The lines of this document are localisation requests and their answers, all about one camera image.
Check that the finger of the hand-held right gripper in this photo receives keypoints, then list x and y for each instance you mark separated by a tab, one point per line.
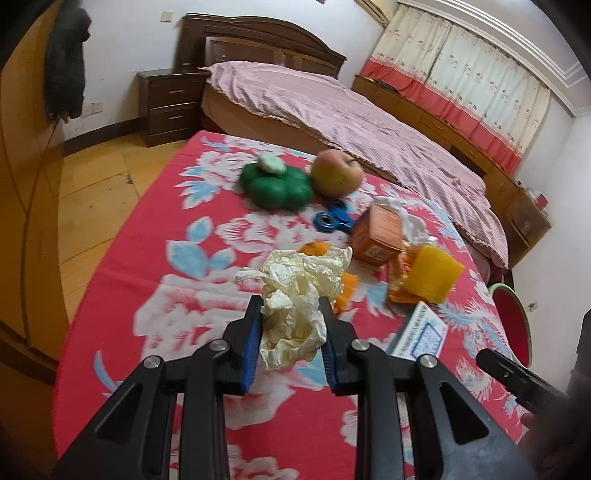
512	376

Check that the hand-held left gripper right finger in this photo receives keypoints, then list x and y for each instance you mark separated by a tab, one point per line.
328	355

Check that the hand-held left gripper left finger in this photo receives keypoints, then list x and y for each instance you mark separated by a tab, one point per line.
251	344

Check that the cream paper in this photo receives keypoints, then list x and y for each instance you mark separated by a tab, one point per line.
295	300

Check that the red chair with green rim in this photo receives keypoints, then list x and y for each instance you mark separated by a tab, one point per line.
510	323

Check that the orange snack packet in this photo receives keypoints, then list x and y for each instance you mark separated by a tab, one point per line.
348	290

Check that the person's dark clothing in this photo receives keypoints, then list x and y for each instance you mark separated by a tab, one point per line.
584	346

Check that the red floral tablecloth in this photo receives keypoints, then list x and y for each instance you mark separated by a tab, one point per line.
184	295

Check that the small white blue box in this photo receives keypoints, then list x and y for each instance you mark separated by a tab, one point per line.
418	330

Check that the orange peel piece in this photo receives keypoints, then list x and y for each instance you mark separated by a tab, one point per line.
314	249

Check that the yellow sponge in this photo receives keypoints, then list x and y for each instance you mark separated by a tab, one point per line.
434	274

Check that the orange carton box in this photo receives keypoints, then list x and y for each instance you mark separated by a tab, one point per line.
379	233

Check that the blue fidget spinner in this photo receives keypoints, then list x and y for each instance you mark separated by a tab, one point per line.
333	216

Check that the green clover-shaped toy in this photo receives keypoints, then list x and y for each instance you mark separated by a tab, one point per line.
272	191

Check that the white crumpled cloth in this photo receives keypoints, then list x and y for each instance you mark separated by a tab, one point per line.
412	225

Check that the red items on cabinet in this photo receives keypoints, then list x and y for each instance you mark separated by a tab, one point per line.
541	201

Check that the red-green apple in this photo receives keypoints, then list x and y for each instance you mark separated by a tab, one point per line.
336	173

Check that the long wooden window cabinet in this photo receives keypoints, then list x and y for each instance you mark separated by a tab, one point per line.
503	184

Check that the bed with pink cover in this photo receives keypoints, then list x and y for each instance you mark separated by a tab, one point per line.
360	120

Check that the dark wooden nightstand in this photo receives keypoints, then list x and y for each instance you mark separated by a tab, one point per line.
171	104

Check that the light wooden wardrobe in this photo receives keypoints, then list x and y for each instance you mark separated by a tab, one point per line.
23	207

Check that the cream and red curtains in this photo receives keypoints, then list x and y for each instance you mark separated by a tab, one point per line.
466	78

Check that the dark wooden headboard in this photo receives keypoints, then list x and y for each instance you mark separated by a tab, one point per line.
277	41

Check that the dark hanging jacket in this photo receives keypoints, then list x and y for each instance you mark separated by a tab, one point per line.
64	64

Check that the white wall switch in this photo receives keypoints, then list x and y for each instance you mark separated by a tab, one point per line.
166	16

